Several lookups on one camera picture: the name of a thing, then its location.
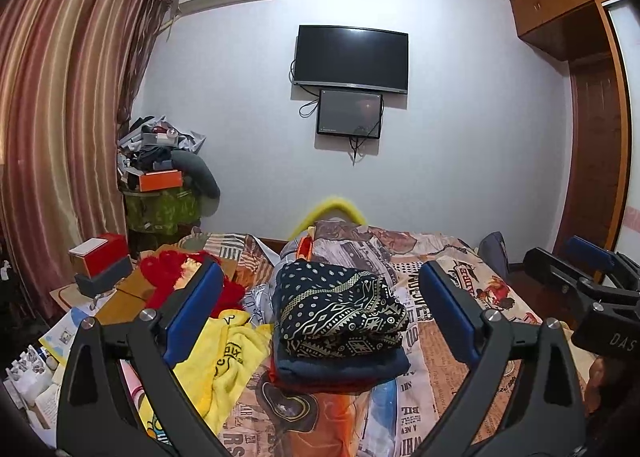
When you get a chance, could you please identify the grey pillow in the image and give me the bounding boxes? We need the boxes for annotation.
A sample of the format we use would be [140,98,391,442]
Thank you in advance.
[170,152,221,198]

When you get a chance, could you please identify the printed blanket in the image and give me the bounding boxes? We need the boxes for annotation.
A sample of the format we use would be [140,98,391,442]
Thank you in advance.
[177,219,588,457]

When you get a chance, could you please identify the striped red curtain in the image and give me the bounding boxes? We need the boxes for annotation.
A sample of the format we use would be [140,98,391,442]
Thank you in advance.
[0,0,178,323]

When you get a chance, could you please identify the small black wall monitor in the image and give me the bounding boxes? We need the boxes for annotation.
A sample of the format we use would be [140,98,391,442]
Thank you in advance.
[316,88,385,138]

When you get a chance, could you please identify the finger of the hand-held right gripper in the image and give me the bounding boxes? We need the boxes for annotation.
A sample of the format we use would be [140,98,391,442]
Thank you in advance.
[522,247,640,305]
[566,236,640,283]

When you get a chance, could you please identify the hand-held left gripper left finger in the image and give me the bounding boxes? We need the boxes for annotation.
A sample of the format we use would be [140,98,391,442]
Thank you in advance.
[56,257,231,457]

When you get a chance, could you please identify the red and white box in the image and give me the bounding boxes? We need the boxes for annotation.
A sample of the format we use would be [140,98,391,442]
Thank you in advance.
[67,233,128,278]

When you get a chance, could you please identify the yellow garment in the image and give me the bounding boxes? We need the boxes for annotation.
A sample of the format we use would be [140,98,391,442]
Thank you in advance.
[135,309,273,443]

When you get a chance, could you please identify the brown flat board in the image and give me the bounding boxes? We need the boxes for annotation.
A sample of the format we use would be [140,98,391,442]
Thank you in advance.
[49,244,241,325]

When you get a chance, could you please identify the orange box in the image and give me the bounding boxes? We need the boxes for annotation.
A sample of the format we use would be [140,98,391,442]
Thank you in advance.
[137,168,183,192]

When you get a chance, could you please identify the navy patterned hooded jacket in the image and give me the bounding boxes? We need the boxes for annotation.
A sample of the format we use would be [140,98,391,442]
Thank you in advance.
[274,260,410,358]

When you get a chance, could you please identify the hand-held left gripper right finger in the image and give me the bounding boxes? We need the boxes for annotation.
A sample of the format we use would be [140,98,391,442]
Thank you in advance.
[415,259,587,457]

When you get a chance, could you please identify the grey box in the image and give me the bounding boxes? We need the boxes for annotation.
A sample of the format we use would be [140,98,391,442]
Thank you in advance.
[74,257,135,299]

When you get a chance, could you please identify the person's right hand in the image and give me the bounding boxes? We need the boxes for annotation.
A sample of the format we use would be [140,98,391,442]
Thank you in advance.
[585,362,618,415]

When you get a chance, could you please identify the grey blue backpack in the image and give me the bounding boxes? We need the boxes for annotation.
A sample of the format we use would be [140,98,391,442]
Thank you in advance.
[477,231,511,283]

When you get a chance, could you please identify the brown wooden door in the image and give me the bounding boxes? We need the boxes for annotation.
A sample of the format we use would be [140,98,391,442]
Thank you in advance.
[552,62,626,258]

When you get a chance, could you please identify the large black wall television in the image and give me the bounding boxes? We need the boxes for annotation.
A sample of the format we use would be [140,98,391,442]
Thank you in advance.
[292,24,410,95]

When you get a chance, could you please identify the wooden wardrobe with heart decals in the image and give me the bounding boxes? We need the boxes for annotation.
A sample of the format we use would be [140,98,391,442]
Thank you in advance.
[507,0,640,283]

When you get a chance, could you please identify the folded blue garment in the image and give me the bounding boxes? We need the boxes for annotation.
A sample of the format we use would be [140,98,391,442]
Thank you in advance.
[270,347,412,393]

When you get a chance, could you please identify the pile of papers and packets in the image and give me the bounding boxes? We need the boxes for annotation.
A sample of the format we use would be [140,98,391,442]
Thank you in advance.
[2,307,98,438]

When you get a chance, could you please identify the red fuzzy garment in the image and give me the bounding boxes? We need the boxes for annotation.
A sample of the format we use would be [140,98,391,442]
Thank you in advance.
[137,249,246,318]

